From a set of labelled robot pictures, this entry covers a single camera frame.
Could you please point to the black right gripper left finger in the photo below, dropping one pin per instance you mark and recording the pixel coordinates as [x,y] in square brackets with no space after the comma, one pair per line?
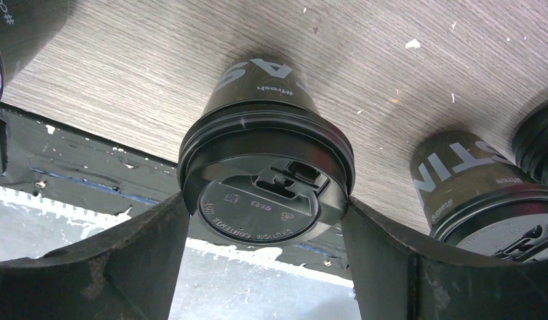
[128,271]

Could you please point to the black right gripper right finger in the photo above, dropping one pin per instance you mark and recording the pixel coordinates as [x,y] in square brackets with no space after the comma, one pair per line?
[400,273]

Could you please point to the black coffee cup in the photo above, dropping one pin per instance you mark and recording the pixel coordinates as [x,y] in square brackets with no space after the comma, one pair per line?
[265,150]
[452,167]

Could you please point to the black plastic cup lid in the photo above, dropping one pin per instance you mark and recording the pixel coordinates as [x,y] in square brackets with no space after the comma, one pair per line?
[509,224]

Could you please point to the stack of black lids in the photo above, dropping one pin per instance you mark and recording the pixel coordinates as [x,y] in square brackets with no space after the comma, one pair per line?
[530,144]

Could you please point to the cup of white paper straws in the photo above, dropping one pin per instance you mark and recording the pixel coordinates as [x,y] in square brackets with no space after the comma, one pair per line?
[26,26]

